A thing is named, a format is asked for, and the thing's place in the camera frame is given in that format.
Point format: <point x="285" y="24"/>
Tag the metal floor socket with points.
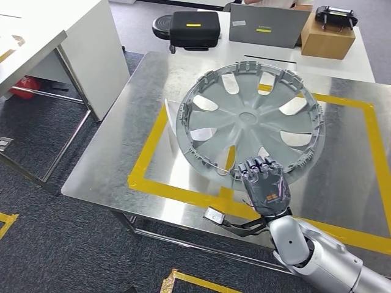
<point x="5" y="143"/>

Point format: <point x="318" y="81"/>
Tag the steel workbench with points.
<point x="115" y="161"/>

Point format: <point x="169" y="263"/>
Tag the black round stool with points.
<point x="160" y="26"/>

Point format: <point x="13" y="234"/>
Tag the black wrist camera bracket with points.
<point x="244" y="230"/>

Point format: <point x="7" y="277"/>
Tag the brown cardboard box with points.
<point x="327" y="42"/>

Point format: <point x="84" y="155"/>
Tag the grey laptop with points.
<point x="269" y="28"/>

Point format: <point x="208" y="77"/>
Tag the black carry case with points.
<point x="195" y="34"/>

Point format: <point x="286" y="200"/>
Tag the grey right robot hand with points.
<point x="269" y="192"/>

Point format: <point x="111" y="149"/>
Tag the red object under table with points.
<point x="24" y="87"/>

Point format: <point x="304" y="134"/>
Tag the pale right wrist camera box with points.
<point x="214" y="215"/>

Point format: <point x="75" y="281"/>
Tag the white desk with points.
<point x="336" y="68"/>

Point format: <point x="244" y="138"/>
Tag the black device on box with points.
<point x="336" y="17"/>

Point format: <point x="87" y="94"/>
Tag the white curved plastic part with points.
<point x="170" y="117"/>

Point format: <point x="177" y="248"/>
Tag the white table with side panel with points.
<point x="91" y="52"/>

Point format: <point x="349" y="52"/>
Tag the grey plastic wheel hubcap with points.
<point x="247" y="121"/>

